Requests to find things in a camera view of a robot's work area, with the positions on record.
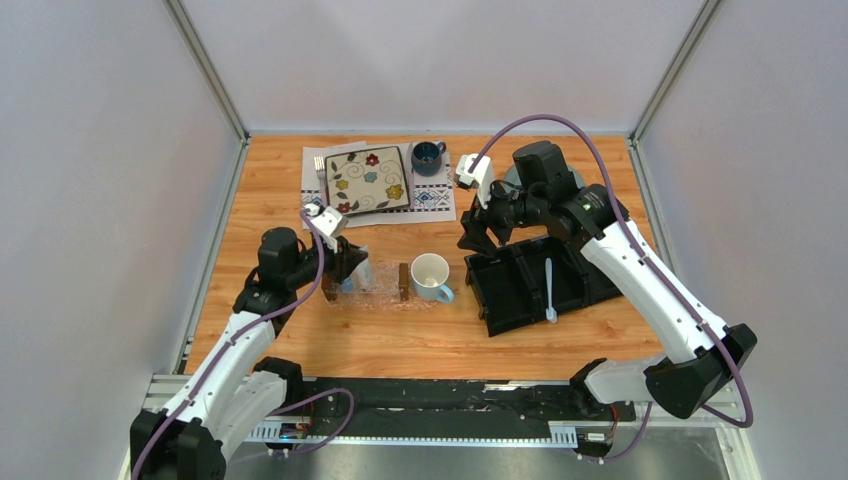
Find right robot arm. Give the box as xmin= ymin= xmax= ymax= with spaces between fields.
xmin=454 ymin=140 xmax=757 ymax=427

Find blue toothpaste tube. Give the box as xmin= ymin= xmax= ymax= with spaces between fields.
xmin=338 ymin=277 xmax=355 ymax=294

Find white patterned placemat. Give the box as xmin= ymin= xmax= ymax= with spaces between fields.
xmin=301 ymin=141 xmax=456 ymax=228

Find white mug with blue handle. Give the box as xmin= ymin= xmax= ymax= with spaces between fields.
xmin=410 ymin=253 xmax=455 ymax=304

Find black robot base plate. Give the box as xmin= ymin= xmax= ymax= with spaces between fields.
xmin=239 ymin=377 xmax=637 ymax=442

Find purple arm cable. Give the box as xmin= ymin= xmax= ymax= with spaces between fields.
xmin=467 ymin=114 xmax=755 ymax=464
xmin=131 ymin=209 xmax=356 ymax=480

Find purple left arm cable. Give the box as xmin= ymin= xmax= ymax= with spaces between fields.
xmin=131 ymin=209 xmax=356 ymax=480

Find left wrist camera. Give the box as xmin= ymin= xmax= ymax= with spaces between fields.
xmin=304 ymin=203 xmax=348 ymax=252

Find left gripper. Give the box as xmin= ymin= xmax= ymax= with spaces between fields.
xmin=285 ymin=235 xmax=368 ymax=290

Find light blue toothbrush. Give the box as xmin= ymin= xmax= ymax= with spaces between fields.
xmin=544 ymin=257 xmax=558 ymax=323

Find black compartment organizer box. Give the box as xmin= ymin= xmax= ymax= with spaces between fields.
xmin=464 ymin=236 xmax=622 ymax=337

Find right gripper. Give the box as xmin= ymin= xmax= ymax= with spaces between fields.
xmin=458 ymin=173 xmax=547 ymax=257

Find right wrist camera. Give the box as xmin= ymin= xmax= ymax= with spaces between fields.
xmin=454 ymin=153 xmax=495 ymax=209

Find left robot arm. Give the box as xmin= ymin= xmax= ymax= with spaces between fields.
xmin=130 ymin=227 xmax=369 ymax=479

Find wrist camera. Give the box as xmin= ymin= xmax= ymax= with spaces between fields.
xmin=304 ymin=203 xmax=348 ymax=252
xmin=454 ymin=153 xmax=495 ymax=209

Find aluminium frame rail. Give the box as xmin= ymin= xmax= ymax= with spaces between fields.
xmin=139 ymin=374 xmax=743 ymax=448

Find round grey-blue plate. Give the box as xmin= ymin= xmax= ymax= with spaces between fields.
xmin=503 ymin=158 xmax=586 ymax=199

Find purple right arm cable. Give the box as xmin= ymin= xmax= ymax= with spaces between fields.
xmin=467 ymin=114 xmax=755 ymax=464

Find glass holder with wooden ends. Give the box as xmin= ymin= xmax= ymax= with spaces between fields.
xmin=321 ymin=261 xmax=408 ymax=308

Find dark blue ceramic cup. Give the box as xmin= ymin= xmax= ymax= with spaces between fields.
xmin=411 ymin=141 xmax=446 ymax=177

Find square floral ceramic plate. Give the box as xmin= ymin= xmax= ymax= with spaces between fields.
xmin=324 ymin=146 xmax=410 ymax=216

